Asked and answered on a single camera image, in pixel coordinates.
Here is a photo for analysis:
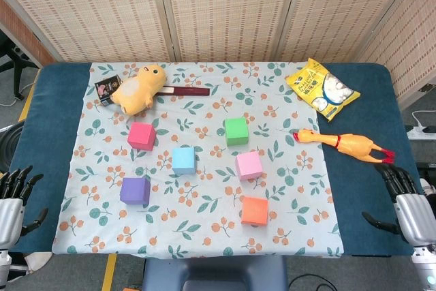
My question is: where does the black floor cable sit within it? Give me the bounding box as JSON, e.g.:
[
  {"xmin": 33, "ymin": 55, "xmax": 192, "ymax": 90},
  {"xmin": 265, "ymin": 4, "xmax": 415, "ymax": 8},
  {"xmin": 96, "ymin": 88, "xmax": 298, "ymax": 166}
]
[{"xmin": 289, "ymin": 272, "xmax": 338, "ymax": 291}]

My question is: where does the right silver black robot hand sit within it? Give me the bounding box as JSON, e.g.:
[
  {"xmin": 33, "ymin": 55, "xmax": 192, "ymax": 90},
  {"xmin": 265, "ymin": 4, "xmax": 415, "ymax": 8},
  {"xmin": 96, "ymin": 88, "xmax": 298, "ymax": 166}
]
[{"xmin": 361, "ymin": 164, "xmax": 436, "ymax": 247}]

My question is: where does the yellow marshmallow bag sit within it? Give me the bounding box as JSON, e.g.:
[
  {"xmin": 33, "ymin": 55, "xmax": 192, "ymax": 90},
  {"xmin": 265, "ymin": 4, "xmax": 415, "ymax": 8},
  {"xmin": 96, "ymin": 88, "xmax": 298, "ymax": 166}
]
[{"xmin": 285, "ymin": 57, "xmax": 361, "ymax": 123}]

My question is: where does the purple foam cube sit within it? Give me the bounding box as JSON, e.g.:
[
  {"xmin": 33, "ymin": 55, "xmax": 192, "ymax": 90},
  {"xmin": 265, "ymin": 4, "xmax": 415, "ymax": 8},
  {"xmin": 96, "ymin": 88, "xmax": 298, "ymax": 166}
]
[{"xmin": 119, "ymin": 177, "xmax": 151, "ymax": 206}]

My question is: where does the bamboo folding screen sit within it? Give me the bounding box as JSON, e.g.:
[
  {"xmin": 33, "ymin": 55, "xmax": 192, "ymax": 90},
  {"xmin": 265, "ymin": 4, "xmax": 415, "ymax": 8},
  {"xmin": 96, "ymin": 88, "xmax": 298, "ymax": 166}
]
[{"xmin": 0, "ymin": 0, "xmax": 436, "ymax": 108}]

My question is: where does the dark blue table cover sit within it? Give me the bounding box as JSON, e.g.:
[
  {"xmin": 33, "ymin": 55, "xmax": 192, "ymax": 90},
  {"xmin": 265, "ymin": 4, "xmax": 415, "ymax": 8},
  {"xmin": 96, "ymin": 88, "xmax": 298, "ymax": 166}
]
[{"xmin": 0, "ymin": 62, "xmax": 429, "ymax": 258}]

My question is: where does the light pink foam cube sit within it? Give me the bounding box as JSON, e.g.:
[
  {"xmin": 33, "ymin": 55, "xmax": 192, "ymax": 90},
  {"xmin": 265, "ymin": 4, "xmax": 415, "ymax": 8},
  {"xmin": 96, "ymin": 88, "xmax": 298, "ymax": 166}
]
[{"xmin": 235, "ymin": 151, "xmax": 264, "ymax": 181}]

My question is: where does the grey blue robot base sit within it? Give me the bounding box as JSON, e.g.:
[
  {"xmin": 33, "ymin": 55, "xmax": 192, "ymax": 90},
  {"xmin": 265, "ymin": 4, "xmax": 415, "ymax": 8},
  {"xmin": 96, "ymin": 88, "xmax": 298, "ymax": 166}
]
[{"xmin": 141, "ymin": 256, "xmax": 289, "ymax": 291}]

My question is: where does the light blue foam cube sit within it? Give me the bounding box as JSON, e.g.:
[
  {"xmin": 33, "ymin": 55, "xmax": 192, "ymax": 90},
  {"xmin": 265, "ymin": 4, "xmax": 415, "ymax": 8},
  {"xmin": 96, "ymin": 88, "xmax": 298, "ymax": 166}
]
[{"xmin": 171, "ymin": 147, "xmax": 198, "ymax": 175}]

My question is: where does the black office chair base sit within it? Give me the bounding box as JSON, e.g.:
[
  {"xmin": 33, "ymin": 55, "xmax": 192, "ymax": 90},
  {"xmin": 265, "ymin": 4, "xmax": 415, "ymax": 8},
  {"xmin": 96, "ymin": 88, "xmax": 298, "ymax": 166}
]
[{"xmin": 0, "ymin": 37, "xmax": 42, "ymax": 99}]

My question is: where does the long dark red box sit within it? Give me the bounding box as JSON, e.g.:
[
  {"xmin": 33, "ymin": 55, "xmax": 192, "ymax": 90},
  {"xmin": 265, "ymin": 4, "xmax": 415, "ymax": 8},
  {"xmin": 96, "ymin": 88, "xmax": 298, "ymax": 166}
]
[{"xmin": 157, "ymin": 85, "xmax": 211, "ymax": 97}]

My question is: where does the small black printed box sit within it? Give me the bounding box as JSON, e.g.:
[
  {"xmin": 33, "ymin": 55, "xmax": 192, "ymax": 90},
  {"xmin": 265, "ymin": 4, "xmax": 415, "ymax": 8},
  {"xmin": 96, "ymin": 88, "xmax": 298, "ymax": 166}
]
[{"xmin": 94, "ymin": 74, "xmax": 123, "ymax": 106}]

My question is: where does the yellow rubber chicken toy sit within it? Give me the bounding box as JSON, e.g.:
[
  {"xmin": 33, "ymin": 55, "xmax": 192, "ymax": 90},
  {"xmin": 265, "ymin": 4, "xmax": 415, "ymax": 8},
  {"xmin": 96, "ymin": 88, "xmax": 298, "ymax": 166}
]
[{"xmin": 293, "ymin": 128, "xmax": 396, "ymax": 165}]

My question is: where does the green foam cube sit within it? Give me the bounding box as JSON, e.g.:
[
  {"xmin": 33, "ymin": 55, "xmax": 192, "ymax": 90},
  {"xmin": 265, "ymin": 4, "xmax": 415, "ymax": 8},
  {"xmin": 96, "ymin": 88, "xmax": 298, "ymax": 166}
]
[{"xmin": 224, "ymin": 117, "xmax": 250, "ymax": 147}]

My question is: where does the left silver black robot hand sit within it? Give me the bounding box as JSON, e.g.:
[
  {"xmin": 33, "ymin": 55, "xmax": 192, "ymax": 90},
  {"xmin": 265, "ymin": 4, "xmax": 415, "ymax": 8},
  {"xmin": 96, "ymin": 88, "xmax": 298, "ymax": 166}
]
[{"xmin": 0, "ymin": 165, "xmax": 49, "ymax": 249}]

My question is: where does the black round drum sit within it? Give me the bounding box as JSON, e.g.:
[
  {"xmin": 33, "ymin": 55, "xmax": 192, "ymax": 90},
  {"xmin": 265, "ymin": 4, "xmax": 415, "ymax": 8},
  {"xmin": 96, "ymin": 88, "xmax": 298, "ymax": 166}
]
[{"xmin": 0, "ymin": 123, "xmax": 25, "ymax": 174}]

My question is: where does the white plug cable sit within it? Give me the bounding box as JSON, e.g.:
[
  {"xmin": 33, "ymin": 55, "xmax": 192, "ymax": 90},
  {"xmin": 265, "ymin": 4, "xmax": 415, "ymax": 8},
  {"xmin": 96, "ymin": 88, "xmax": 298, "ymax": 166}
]
[{"xmin": 411, "ymin": 110, "xmax": 436, "ymax": 129}]

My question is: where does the yellow plush animal toy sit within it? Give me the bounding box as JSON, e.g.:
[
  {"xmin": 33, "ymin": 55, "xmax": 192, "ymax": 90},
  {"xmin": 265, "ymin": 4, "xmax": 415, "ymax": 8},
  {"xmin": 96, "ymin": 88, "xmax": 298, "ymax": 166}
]
[{"xmin": 110, "ymin": 64, "xmax": 167, "ymax": 117}]

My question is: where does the floral print tablecloth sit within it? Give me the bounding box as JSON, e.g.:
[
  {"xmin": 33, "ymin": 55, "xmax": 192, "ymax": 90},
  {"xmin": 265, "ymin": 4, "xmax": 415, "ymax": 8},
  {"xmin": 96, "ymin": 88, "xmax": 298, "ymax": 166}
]
[{"xmin": 51, "ymin": 61, "xmax": 344, "ymax": 260}]

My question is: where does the hot pink foam cube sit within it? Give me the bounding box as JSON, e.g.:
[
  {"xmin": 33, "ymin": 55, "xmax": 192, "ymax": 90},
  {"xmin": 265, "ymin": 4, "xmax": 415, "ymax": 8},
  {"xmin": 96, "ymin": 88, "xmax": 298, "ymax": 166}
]
[{"xmin": 127, "ymin": 121, "xmax": 157, "ymax": 151}]

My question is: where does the orange foam cube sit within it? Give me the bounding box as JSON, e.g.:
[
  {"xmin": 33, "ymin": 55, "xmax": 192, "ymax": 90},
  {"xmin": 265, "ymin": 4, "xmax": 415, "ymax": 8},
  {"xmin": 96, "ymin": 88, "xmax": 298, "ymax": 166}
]
[{"xmin": 240, "ymin": 196, "xmax": 270, "ymax": 226}]

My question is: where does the white power strip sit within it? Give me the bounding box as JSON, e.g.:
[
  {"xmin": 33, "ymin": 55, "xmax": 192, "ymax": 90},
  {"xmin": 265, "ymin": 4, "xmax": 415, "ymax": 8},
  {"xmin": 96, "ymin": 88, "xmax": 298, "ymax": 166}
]
[{"xmin": 407, "ymin": 125, "xmax": 436, "ymax": 141}]

